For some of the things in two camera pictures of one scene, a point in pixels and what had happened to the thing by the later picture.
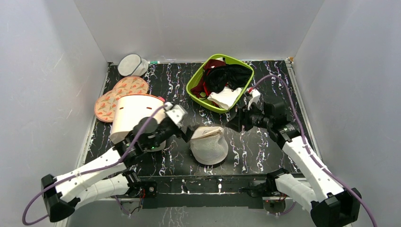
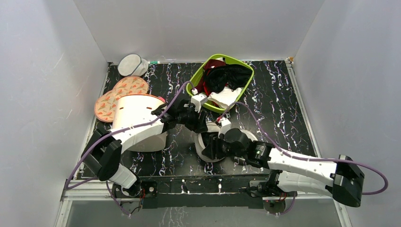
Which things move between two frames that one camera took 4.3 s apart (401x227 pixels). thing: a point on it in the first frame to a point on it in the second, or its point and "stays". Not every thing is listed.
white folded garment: (227, 98) stays
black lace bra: (220, 78) stays
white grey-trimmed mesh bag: (133, 65) stays
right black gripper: (239, 118) to (212, 147)
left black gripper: (185, 136) to (199, 118)
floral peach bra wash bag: (105, 105) stays
